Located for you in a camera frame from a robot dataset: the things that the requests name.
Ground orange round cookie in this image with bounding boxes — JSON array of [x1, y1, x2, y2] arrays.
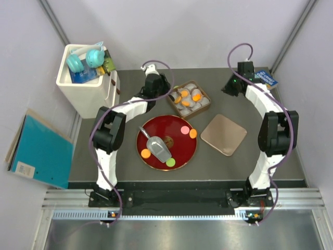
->
[[180, 89, 189, 98], [189, 129, 198, 139], [174, 96, 182, 104], [140, 148, 151, 159], [182, 101, 190, 107]]

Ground square gold cookie tin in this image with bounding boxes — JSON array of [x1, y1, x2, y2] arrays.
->
[[168, 80, 211, 120]]

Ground orange fish-shaped cookie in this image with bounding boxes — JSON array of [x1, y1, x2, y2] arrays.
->
[[192, 94, 202, 102]]

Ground gold tin lid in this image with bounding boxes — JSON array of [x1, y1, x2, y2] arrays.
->
[[200, 114, 247, 156]]

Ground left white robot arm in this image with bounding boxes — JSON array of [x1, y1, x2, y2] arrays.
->
[[88, 60, 175, 208]]

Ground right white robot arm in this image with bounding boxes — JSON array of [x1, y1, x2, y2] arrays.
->
[[222, 58, 299, 206]]

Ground colourful paperback book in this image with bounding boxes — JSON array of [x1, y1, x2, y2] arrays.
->
[[254, 70, 278, 90]]

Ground green card in box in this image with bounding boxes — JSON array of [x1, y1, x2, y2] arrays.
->
[[96, 50, 116, 76]]

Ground pink round cookie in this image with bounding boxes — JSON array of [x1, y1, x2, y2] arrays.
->
[[181, 126, 190, 134]]

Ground teal headphones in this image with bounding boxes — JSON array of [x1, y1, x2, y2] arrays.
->
[[66, 42, 105, 73]]

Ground round red lacquer tray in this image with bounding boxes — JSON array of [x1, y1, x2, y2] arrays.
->
[[136, 115, 198, 171]]

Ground white storage drawer box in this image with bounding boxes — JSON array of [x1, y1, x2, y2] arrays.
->
[[56, 44, 120, 119]]

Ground teal folder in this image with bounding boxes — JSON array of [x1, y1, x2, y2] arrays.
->
[[5, 109, 74, 189]]

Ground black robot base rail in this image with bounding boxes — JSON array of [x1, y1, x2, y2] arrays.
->
[[88, 181, 273, 216]]

